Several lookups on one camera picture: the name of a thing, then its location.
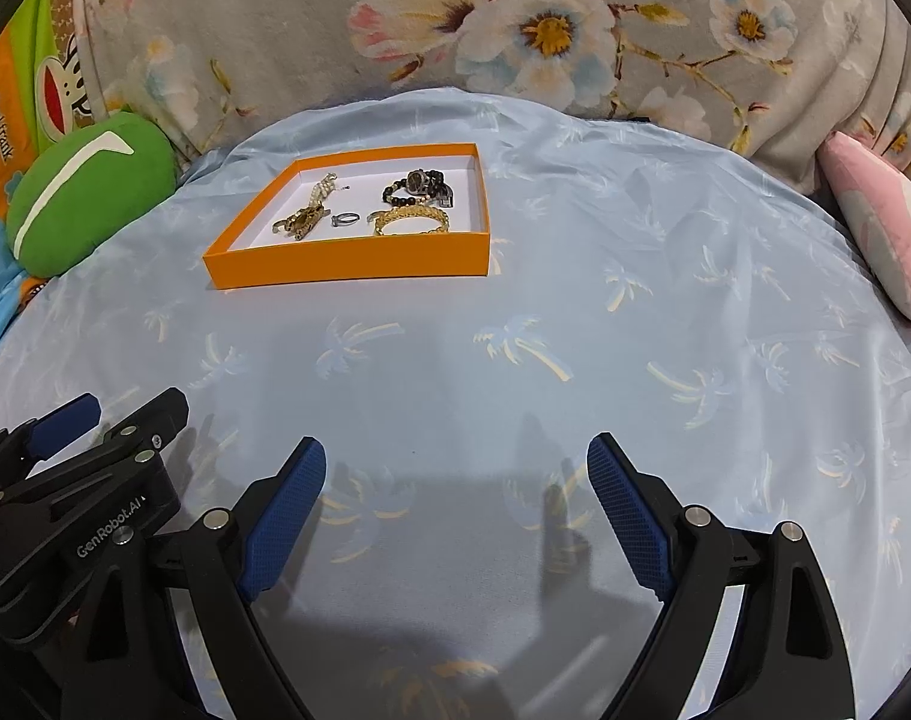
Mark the small gold wristwatch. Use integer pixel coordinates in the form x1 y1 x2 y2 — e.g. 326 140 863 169
272 205 330 241

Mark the gold chain bangle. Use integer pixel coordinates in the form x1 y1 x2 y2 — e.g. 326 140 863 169
366 203 451 236

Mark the black bead bracelet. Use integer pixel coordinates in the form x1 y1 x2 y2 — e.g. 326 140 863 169
380 180 428 210

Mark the silver steel wristwatch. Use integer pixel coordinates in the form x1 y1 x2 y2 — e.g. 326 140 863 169
403 169 454 208

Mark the orange jewelry box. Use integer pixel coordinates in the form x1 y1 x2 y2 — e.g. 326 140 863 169
203 143 492 289

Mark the green plush pillow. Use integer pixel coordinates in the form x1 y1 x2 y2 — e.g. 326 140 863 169
7 112 177 280

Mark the colourful cartoon cushion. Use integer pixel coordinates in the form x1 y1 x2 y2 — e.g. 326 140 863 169
0 0 92 338

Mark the light blue palm bedsheet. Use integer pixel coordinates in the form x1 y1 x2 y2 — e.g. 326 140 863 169
0 91 911 718

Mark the pink plush toy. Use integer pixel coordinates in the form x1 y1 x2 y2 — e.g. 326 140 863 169
817 132 911 322

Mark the grey floral blanket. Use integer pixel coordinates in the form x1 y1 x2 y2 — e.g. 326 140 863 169
73 0 911 188

